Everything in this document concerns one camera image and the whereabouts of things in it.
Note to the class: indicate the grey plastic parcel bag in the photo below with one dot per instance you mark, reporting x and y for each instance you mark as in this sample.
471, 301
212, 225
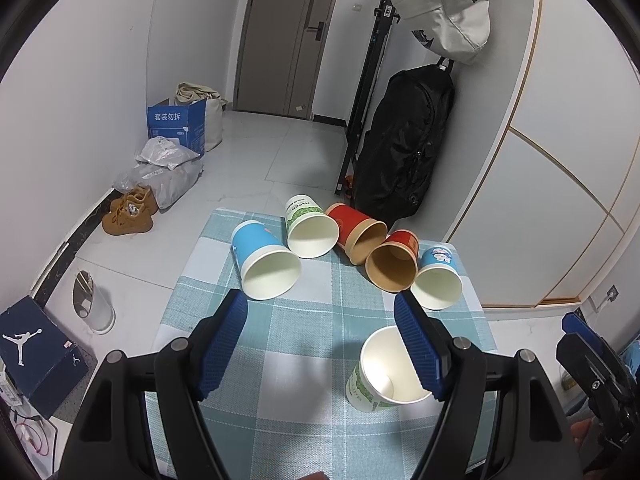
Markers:
170, 182

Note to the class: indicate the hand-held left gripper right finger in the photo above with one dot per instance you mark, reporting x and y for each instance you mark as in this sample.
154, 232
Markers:
417, 345

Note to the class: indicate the plain blue paper cup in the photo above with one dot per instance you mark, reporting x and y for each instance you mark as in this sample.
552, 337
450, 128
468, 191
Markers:
255, 245

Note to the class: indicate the blue checked tablecloth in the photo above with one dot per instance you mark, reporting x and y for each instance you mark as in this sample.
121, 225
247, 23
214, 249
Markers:
310, 340

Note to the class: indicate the black backpack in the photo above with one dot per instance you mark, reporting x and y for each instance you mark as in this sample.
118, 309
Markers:
400, 150

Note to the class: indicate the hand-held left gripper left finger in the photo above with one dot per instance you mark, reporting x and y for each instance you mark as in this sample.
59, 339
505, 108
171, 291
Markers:
222, 345

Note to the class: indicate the small red paper cup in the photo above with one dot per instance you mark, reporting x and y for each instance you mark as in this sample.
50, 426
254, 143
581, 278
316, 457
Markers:
406, 240

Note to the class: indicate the navy shoe box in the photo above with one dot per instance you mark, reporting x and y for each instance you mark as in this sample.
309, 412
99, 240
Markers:
35, 355

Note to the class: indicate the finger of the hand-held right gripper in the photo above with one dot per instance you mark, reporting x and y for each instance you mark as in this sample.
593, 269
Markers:
575, 322
585, 360

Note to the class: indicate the black tripod stand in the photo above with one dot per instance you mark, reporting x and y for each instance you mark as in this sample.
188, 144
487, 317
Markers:
370, 60

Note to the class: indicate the blue cartoon paper cup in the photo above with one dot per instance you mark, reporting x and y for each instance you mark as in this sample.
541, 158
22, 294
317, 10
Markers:
440, 256

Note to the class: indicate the person's right hand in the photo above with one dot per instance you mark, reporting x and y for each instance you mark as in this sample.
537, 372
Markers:
582, 435

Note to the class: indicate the blue cardboard box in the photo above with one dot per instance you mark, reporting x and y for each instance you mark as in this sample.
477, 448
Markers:
172, 120

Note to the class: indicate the light grey bag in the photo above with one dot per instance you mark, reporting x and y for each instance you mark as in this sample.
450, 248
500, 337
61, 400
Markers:
445, 10

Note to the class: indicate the white plastic parcel bag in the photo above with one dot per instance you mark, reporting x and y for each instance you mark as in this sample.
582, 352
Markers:
165, 152

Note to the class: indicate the white wardrobe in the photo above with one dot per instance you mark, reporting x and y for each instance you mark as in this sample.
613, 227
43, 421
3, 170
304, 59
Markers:
550, 185

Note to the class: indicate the green and white paper cup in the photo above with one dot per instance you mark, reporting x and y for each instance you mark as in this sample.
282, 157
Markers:
300, 210
380, 360

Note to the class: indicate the grey door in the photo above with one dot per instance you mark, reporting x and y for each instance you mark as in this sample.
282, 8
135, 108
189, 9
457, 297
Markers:
280, 35

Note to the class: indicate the brown suede shoe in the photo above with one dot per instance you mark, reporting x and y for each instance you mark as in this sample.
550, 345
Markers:
135, 197
125, 220

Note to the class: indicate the large red paper cup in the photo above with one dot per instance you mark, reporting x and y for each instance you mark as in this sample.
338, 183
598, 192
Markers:
345, 220

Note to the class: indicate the wall socket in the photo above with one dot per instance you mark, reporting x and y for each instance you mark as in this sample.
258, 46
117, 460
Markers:
611, 293

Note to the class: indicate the white waste bin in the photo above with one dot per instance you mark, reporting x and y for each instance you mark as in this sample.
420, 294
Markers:
97, 310

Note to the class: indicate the beige canvas tote bag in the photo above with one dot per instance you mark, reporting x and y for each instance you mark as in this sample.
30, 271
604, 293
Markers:
215, 120

